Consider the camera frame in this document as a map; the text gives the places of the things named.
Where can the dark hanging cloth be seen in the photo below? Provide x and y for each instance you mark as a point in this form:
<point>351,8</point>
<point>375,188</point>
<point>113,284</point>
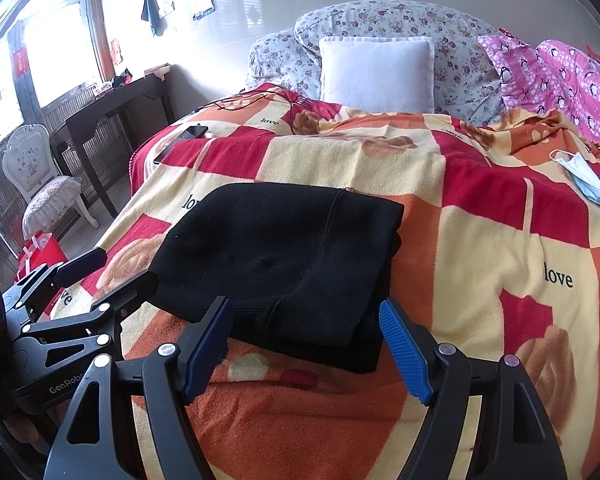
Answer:
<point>152,10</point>

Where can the dark wooden desk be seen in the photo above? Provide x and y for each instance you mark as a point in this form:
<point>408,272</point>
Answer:
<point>115,105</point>

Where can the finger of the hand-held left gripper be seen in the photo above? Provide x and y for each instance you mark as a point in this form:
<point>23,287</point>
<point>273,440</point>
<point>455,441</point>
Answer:
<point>82,265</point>
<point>135,287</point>

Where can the red paper bag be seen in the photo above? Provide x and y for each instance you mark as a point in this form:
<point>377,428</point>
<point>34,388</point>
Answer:
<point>42,260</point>

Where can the red orange checked blanket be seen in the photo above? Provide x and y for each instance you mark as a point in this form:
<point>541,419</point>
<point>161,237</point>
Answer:
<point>480,270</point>

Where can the black phone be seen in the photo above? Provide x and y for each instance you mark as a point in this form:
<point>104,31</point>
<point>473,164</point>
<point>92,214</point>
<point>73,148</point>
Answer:
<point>182,142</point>

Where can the blue face mask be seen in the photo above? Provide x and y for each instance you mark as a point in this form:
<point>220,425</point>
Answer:
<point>590,182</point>

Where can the pink penguin print quilt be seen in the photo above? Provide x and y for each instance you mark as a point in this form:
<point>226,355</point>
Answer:
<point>565,85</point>

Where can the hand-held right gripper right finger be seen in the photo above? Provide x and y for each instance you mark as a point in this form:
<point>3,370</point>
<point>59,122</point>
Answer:
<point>405,355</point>

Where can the white pillow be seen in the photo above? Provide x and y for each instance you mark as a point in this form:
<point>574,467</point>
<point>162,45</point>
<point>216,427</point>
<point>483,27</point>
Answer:
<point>377,75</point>

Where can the window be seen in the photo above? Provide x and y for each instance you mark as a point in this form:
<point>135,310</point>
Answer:
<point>55,50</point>

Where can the black pants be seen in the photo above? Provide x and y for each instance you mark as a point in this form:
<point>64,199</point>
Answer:
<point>280,260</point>

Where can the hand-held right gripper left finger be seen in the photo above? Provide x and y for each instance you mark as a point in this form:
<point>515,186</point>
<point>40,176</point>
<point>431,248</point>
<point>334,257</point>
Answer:
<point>205,355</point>

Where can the grey floral quilt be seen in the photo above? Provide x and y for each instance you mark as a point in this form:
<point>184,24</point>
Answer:
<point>380,17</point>

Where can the white ornate chair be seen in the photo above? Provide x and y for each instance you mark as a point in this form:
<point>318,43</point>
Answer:
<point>27,160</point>

